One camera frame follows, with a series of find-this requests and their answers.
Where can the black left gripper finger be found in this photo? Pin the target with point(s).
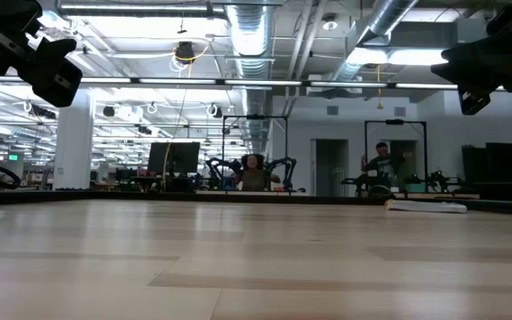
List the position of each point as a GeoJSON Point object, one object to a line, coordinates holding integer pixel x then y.
{"type": "Point", "coordinates": [53, 71]}

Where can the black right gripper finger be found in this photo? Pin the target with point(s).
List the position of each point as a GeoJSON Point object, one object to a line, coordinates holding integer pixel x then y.
{"type": "Point", "coordinates": [474, 64]}
{"type": "Point", "coordinates": [474, 100]}

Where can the black cabinets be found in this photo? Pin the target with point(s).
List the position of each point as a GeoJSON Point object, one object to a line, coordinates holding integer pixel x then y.
{"type": "Point", "coordinates": [500, 162]}

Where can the white column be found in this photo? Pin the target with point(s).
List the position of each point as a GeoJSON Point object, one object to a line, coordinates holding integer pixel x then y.
{"type": "Point", "coordinates": [74, 142]}

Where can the black background monitor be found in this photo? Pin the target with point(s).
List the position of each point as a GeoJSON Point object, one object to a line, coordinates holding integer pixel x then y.
{"type": "Point", "coordinates": [173, 157]}

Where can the long LED light strip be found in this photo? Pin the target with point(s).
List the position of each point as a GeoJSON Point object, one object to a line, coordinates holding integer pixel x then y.
{"type": "Point", "coordinates": [256, 82]}

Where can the seated person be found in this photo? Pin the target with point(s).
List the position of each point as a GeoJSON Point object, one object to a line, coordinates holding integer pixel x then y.
{"type": "Point", "coordinates": [253, 178]}

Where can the black background rig frame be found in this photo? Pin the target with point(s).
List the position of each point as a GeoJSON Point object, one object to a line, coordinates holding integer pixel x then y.
{"type": "Point", "coordinates": [256, 117]}
{"type": "Point", "coordinates": [394, 121]}

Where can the silver ventilation duct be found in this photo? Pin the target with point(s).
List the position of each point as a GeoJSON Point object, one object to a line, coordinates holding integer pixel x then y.
{"type": "Point", "coordinates": [385, 18]}
{"type": "Point", "coordinates": [249, 35]}

